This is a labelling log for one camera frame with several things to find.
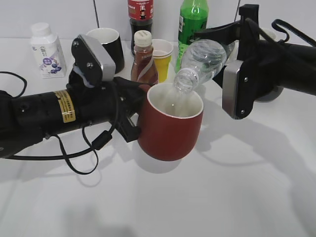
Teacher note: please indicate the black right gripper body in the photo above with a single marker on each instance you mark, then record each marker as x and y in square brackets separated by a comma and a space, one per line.
[236, 31]

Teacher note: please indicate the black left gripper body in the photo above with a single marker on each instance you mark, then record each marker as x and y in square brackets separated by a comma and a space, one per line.
[114, 102]

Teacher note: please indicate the clear water bottle green label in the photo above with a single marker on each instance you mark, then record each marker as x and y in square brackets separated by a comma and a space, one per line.
[201, 62]

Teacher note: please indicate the red mug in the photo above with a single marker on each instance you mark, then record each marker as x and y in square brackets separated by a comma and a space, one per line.
[170, 121]

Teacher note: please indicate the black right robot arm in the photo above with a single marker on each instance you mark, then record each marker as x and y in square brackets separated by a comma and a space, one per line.
[263, 64]

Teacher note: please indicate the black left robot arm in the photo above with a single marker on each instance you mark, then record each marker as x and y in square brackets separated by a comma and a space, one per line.
[27, 120]

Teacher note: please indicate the white mug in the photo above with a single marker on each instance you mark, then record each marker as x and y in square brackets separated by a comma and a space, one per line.
[270, 33]

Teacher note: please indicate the black mug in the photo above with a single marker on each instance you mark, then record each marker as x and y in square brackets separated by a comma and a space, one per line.
[110, 40]

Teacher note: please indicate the dark grey mug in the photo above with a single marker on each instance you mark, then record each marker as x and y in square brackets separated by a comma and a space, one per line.
[272, 95]

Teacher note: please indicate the brown Nescafe coffee bottle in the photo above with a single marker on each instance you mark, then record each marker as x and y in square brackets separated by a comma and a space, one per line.
[144, 69]

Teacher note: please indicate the green soda bottle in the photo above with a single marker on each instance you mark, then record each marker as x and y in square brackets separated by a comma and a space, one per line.
[193, 17]

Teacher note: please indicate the yellow paper cup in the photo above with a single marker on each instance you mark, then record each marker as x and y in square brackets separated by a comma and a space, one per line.
[162, 65]

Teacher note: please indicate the white paper cup stack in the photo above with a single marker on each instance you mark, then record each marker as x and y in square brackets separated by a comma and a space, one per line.
[162, 48]

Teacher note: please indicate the white blueberry yogurt carton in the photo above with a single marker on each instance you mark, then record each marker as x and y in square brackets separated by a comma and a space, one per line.
[47, 51]

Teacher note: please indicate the dark cola bottle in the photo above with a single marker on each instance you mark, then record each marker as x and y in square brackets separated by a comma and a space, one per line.
[141, 14]

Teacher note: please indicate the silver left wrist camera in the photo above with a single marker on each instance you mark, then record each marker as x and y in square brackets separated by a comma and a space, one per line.
[92, 62]

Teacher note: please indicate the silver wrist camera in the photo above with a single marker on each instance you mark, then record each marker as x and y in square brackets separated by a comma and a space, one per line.
[237, 92]
[92, 62]

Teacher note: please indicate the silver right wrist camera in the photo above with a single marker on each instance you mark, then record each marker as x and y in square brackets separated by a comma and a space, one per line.
[237, 92]

